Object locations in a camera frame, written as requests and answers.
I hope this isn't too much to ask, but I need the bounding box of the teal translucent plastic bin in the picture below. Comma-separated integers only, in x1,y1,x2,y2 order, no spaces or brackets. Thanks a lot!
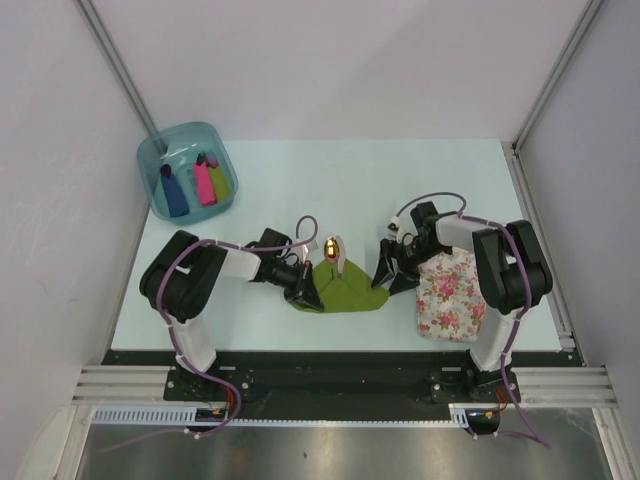
136,122,239,225

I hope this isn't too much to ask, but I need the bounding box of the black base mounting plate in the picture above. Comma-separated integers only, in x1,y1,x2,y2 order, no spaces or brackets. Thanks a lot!
102,351,582,422

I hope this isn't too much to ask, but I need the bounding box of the pink rolled napkin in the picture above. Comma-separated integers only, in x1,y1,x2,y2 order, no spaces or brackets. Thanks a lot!
194,163,217,206

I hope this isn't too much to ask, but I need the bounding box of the floral fabric pouch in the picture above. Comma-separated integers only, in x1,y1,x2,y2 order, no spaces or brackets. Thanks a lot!
416,248,487,343

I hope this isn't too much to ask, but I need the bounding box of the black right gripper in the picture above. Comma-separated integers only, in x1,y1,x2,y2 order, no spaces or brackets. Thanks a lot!
372,237,449,296

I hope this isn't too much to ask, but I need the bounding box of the green rolled napkin in bin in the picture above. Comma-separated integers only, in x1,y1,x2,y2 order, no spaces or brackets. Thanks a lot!
208,167,232,203

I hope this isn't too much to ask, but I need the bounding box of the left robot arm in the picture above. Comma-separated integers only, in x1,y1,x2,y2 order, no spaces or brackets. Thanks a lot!
139,228,324,400

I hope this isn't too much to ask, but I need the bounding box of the green paper napkin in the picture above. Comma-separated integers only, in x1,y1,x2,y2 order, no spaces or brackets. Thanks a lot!
313,260,390,314

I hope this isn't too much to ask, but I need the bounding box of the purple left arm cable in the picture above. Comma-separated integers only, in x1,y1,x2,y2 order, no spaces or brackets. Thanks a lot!
94,214,321,451

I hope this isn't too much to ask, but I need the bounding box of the iridescent gold spoon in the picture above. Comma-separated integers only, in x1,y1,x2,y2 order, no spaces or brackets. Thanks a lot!
324,235,346,280

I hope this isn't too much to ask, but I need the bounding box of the blue rolled napkin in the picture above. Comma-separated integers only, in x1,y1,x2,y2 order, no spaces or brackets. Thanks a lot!
160,175,190,218

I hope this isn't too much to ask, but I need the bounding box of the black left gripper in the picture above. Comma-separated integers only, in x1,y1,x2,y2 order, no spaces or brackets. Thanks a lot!
268,259,323,310

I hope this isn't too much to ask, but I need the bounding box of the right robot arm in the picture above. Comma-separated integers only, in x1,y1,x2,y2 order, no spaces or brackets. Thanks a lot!
371,201,553,401

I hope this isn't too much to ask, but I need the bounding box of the white cable duct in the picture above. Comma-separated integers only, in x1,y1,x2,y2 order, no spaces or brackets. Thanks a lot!
92,405,197,425

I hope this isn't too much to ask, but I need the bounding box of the aluminium frame rail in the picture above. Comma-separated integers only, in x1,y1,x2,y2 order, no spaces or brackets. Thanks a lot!
72,366,617,408

